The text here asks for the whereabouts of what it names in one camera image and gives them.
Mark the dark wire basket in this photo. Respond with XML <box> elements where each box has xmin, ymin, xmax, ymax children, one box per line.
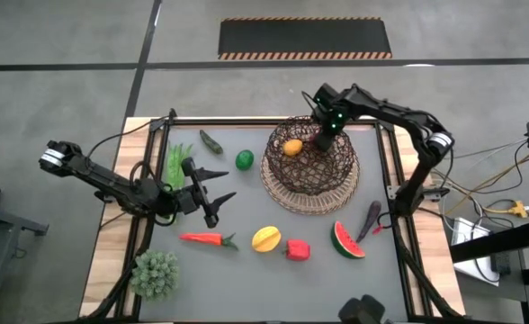
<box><xmin>264</xmin><ymin>115</ymin><xmax>360</xmax><ymax>197</ymax></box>

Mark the orange toy carrot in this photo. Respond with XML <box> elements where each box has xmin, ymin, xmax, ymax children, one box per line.
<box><xmin>178</xmin><ymin>231</ymin><xmax>240</xmax><ymax>252</ymax></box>

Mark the yellow power plug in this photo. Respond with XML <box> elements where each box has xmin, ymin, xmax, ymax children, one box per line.
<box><xmin>507</xmin><ymin>200</ymin><xmax>529</xmax><ymax>220</ymax></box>

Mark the green bushy toy plant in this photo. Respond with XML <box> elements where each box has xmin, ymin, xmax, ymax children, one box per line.
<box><xmin>129</xmin><ymin>250</ymin><xmax>181</xmax><ymax>302</ymax></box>

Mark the toy watermelon slice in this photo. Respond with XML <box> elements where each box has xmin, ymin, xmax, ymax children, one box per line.
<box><xmin>329</xmin><ymin>220</ymin><xmax>367</xmax><ymax>260</ymax></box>

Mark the black hazard-striped floor mat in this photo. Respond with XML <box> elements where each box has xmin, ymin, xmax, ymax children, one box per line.
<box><xmin>218</xmin><ymin>16</ymin><xmax>393</xmax><ymax>61</ymax></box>

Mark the black table frame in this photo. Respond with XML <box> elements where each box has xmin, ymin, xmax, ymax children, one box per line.
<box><xmin>77</xmin><ymin>107</ymin><xmax>468</xmax><ymax>324</ymax></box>

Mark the yellow-orange toy lemon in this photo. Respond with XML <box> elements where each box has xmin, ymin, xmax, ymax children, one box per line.
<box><xmin>282</xmin><ymin>139</ymin><xmax>304</xmax><ymax>158</ymax></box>

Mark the red toy bell pepper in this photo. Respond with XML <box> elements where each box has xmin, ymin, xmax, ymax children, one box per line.
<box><xmin>283</xmin><ymin>238</ymin><xmax>312</xmax><ymax>263</ymax></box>

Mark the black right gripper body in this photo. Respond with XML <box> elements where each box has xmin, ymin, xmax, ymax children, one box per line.
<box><xmin>311</xmin><ymin>83</ymin><xmax>352</xmax><ymax>137</ymax></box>

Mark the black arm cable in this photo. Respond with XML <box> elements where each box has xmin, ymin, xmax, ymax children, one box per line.
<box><xmin>85</xmin><ymin>114</ymin><xmax>175</xmax><ymax>158</ymax></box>

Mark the green toy avocado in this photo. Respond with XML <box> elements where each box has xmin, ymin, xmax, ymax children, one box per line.
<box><xmin>235</xmin><ymin>149</ymin><xmax>256</xmax><ymax>172</ymax></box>

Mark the round woven placemat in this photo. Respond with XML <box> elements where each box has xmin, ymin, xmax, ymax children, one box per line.
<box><xmin>259</xmin><ymin>152</ymin><xmax>362</xmax><ymax>216</ymax></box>

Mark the purple toy eggplant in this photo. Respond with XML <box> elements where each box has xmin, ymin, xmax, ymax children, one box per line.
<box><xmin>355</xmin><ymin>200</ymin><xmax>383</xmax><ymax>245</ymax></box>

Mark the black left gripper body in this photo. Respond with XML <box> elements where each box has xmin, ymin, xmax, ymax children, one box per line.
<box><xmin>174</xmin><ymin>157</ymin><xmax>221</xmax><ymax>229</ymax></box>

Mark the white box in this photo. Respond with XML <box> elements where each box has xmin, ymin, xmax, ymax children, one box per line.
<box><xmin>451</xmin><ymin>216</ymin><xmax>502</xmax><ymax>287</ymax></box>

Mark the yellow toy starfruit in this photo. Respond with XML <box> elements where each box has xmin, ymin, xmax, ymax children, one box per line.
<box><xmin>251</xmin><ymin>225</ymin><xmax>282</xmax><ymax>254</ymax></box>

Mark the green toy bean bunch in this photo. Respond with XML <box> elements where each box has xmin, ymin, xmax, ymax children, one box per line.
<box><xmin>164</xmin><ymin>141</ymin><xmax>194</xmax><ymax>191</ymax></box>

